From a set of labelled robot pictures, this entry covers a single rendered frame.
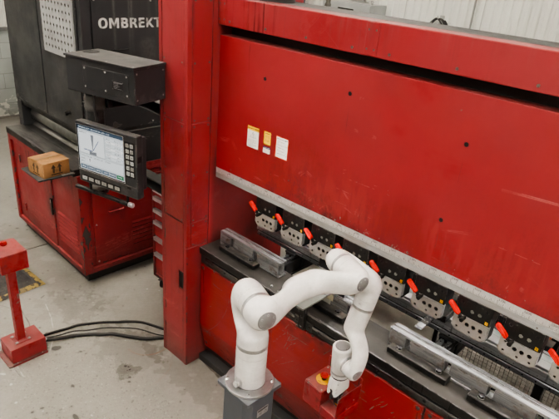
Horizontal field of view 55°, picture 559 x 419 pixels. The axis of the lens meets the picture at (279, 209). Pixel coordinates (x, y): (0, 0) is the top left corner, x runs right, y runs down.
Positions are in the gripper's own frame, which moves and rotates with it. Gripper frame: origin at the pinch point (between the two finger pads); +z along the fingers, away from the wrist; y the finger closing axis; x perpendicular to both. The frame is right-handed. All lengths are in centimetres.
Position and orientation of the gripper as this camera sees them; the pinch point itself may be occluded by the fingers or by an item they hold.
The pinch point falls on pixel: (337, 399)
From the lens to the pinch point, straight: 254.1
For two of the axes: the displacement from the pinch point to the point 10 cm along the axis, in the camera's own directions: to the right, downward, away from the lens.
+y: -7.4, 3.1, -5.9
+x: 6.7, 3.7, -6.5
